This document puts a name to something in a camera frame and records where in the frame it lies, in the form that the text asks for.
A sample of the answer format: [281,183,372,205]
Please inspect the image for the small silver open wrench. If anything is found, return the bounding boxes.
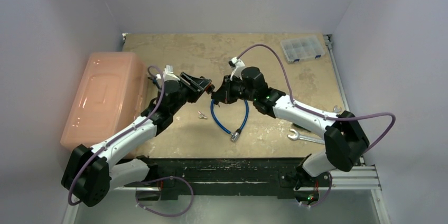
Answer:
[333,105,342,114]

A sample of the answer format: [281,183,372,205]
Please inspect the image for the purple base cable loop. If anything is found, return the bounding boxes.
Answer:
[135,175,195,218]

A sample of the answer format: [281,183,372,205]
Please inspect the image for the large silver open wrench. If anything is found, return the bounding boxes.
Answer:
[287,129,325,145]

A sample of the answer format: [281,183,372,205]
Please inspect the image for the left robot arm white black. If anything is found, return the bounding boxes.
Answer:
[61,72,214,207]

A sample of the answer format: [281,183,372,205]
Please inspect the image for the green orange screwdriver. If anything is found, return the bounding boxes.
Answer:
[292,123,310,132]

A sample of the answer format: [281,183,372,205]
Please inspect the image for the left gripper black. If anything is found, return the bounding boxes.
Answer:
[171,74,212,116]

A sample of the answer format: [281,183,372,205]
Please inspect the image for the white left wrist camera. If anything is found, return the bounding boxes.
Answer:
[163,65,180,81]

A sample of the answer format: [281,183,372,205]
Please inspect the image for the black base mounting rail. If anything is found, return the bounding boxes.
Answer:
[122,157,337,200]

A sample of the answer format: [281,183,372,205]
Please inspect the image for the pink plastic storage box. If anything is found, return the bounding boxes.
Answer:
[60,52,148,151]

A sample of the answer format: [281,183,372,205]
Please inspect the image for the small silver key bunch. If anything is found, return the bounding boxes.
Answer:
[198,111,208,119]

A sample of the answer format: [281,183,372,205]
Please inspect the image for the blue cable lock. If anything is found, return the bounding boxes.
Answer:
[210,100,250,143]

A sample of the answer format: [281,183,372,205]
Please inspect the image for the orange black padlock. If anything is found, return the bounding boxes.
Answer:
[205,83,215,95]

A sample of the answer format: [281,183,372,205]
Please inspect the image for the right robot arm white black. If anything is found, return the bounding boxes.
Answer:
[211,67,369,185]

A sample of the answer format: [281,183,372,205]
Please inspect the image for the blue handled pliers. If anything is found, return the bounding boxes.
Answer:
[148,76,162,90]

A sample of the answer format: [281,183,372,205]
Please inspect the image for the clear compartment organizer box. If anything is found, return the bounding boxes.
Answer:
[280,35,326,63]

